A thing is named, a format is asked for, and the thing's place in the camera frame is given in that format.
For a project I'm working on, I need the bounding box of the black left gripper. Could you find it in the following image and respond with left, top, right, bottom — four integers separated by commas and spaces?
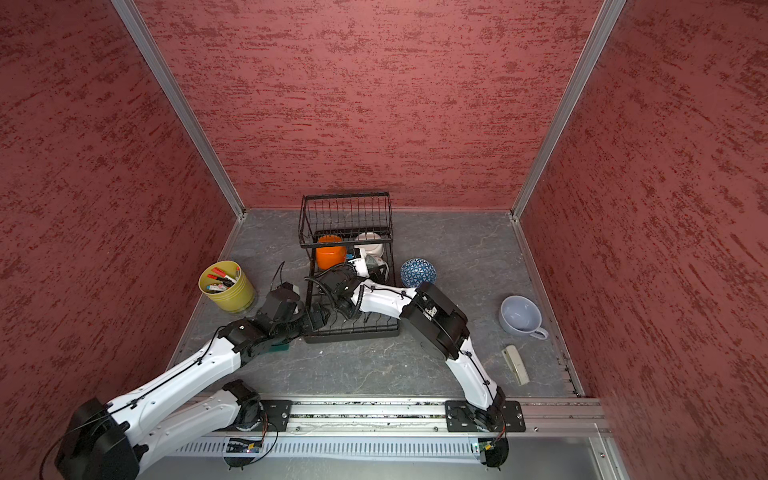
273, 303, 332, 343

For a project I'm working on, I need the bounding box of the orange plastic bowl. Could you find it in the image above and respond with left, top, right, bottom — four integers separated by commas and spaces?
315, 235, 347, 270

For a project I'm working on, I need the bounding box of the black wire dish rack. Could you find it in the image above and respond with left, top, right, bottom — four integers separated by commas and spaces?
298, 192, 400, 344

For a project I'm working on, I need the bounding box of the white ceramic bowl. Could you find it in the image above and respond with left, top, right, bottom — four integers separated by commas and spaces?
353, 232, 384, 258

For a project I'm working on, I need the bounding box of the blue patterned bowl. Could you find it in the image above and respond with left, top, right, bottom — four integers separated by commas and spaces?
400, 258, 437, 288

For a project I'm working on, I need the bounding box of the grey green patterned bowl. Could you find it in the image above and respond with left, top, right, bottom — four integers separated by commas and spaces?
365, 255, 390, 283

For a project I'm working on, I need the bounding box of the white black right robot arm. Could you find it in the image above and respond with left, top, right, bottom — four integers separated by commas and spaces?
306, 263, 506, 433

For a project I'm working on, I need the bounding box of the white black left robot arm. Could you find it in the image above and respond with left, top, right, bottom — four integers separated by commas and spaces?
46, 282, 329, 479

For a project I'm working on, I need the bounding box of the yellow utensil cup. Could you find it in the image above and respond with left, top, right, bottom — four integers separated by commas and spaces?
198, 260, 257, 314

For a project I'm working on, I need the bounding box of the light blue mug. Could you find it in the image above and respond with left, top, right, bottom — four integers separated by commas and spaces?
499, 295, 549, 340

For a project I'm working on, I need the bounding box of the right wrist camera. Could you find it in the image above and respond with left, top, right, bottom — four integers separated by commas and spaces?
348, 258, 370, 278

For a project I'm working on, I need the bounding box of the red handled tool in cup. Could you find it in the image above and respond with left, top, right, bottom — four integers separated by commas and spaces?
206, 268, 236, 287

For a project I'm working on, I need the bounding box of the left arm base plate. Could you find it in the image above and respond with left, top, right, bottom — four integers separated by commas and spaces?
233, 400, 293, 432

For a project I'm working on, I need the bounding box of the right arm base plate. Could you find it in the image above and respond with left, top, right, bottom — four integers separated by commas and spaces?
444, 400, 526, 433

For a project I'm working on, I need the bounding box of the aluminium front rail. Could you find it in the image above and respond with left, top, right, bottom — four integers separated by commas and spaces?
283, 396, 613, 438

